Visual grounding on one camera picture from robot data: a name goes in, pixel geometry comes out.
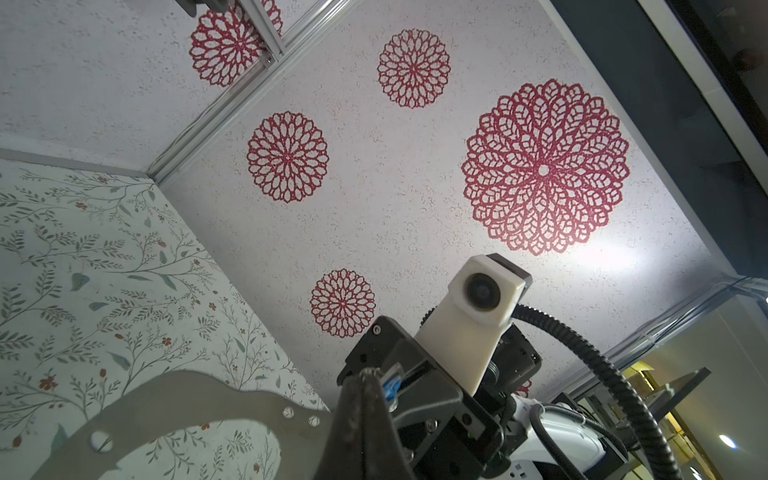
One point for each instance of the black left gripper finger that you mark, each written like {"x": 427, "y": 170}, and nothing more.
{"x": 363, "y": 443}

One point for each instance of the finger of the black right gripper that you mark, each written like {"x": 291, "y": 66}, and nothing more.
{"x": 448, "y": 433}

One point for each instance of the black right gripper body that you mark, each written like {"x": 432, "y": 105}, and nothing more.
{"x": 513, "y": 363}

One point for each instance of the keyring bunch with blue tags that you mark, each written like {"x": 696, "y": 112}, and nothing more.
{"x": 181, "y": 399}

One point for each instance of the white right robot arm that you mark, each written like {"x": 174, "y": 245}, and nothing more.
{"x": 557, "y": 436}

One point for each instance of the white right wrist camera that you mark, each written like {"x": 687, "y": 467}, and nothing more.
{"x": 463, "y": 331}

